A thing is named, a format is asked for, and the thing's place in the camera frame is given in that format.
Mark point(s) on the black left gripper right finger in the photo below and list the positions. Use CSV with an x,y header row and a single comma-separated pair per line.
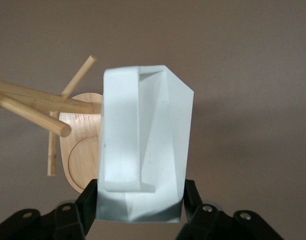
x,y
217,225

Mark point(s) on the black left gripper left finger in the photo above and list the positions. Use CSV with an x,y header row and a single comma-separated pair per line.
x,y
55,225

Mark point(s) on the white faceted cup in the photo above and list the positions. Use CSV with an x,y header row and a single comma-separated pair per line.
x,y
122,125

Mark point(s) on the wooden cup rack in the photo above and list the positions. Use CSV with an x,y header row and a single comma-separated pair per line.
x,y
75,155

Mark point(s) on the brown table cover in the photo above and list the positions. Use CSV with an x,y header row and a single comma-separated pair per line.
x,y
217,37

